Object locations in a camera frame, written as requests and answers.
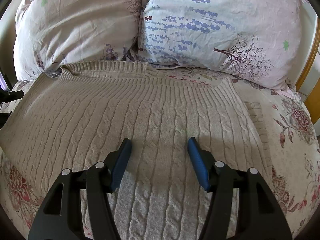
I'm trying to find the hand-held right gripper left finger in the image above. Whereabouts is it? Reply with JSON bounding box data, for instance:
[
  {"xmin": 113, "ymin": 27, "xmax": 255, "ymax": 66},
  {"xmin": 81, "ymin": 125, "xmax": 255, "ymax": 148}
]
[{"xmin": 27, "ymin": 138, "xmax": 132, "ymax": 240}]

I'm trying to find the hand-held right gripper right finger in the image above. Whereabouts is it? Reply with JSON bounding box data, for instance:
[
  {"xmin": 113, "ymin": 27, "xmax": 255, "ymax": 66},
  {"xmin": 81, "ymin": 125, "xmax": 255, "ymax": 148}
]
[{"xmin": 187, "ymin": 137, "xmax": 293, "ymax": 240}]

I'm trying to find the beige cable knit sweater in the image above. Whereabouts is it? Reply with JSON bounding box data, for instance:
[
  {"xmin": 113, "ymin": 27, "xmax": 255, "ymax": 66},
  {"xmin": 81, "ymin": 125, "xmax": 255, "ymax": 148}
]
[{"xmin": 0, "ymin": 60, "xmax": 273, "ymax": 240}]

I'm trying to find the pink floral pillow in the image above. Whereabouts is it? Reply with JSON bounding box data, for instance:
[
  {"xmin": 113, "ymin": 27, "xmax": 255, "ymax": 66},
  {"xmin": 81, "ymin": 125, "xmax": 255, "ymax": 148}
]
[{"xmin": 14, "ymin": 0, "xmax": 145, "ymax": 81}]

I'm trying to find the floral bed sheet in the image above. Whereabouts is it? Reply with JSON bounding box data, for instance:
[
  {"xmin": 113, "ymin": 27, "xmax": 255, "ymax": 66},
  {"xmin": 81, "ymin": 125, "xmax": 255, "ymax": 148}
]
[{"xmin": 0, "ymin": 67, "xmax": 320, "ymax": 240}]

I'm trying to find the lavender print pillow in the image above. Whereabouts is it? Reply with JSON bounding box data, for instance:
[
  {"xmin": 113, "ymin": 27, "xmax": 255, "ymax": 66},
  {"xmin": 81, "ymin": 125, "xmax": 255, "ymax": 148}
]
[{"xmin": 137, "ymin": 0, "xmax": 304, "ymax": 91}]

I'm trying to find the wooden headboard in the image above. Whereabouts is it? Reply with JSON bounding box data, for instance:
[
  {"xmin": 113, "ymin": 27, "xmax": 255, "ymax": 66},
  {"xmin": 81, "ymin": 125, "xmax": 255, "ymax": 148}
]
[{"xmin": 296, "ymin": 12, "xmax": 320, "ymax": 92}]

